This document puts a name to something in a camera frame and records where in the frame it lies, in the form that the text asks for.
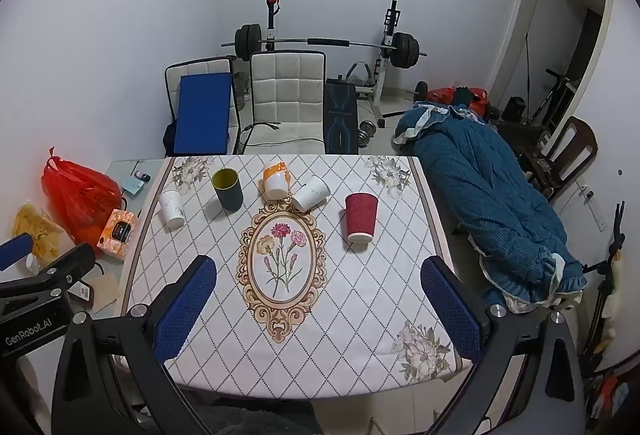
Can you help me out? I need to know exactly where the dark wooden chair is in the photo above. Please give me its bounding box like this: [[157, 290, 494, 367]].
[[520, 116, 598, 202]]

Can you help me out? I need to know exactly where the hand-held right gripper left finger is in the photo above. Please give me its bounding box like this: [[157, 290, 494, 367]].
[[50, 255, 218, 435]]

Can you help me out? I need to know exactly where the white door frame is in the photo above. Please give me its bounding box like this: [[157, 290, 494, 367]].
[[495, 0, 615, 120]]

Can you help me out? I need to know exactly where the floral diamond pattern tablecloth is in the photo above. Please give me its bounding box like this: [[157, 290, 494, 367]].
[[114, 154, 473, 400]]

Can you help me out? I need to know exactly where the black cable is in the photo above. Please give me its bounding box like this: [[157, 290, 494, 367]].
[[240, 120, 282, 152]]

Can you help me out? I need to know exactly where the black and blue bench pad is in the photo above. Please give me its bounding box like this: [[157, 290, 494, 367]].
[[322, 77, 361, 154]]

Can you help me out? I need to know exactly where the orange tissue box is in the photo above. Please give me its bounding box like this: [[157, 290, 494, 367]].
[[96, 209, 138, 262]]

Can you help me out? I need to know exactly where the red plastic bag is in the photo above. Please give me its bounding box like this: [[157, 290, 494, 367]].
[[41, 147, 123, 256]]

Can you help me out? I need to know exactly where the white weight rack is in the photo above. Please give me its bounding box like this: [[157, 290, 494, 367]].
[[262, 0, 401, 128]]

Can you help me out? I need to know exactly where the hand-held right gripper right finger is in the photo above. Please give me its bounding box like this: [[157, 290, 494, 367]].
[[420, 256, 587, 435]]

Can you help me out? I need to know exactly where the orange and white cup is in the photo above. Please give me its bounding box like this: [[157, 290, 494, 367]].
[[257, 160, 292, 198]]

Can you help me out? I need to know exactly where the barbell with black plates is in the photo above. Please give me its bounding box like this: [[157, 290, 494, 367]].
[[221, 24, 427, 68]]

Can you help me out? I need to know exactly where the black tripod stand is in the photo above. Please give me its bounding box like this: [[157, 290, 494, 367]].
[[581, 201, 628, 368]]

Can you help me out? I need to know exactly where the brown card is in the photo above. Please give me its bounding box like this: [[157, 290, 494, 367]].
[[87, 272, 121, 312]]

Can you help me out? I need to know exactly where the small dumbbell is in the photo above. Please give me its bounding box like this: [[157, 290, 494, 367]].
[[357, 120, 382, 146]]

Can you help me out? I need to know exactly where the yellow plastic bag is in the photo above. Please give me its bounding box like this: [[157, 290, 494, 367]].
[[12, 201, 66, 266]]

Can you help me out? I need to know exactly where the black scooter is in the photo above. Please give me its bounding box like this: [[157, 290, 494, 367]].
[[529, 67, 581, 126]]

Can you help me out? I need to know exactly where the plain white cup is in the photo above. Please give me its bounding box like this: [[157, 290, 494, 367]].
[[159, 189, 186, 231]]

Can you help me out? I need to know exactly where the blue ruffled quilt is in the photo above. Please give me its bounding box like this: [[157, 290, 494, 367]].
[[391, 101, 588, 314]]

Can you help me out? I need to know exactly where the white quilted chair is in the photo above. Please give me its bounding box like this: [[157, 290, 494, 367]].
[[239, 50, 328, 154], [165, 56, 238, 156]]

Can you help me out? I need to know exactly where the white speckled cup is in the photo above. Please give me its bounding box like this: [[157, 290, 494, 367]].
[[291, 175, 332, 212]]

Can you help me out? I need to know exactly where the red ribbed paper cup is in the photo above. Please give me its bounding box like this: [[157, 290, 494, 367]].
[[344, 192, 379, 246]]

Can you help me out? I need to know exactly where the blue cushion pad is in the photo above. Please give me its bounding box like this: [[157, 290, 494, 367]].
[[173, 73, 232, 154]]

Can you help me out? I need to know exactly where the dark cloth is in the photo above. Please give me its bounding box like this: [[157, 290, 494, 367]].
[[192, 397, 326, 435]]

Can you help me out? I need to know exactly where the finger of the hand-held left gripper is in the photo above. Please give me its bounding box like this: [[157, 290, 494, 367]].
[[0, 233, 35, 272], [0, 243, 97, 302]]

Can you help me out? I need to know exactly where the green dark cup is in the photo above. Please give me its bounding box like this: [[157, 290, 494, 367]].
[[211, 168, 245, 212]]

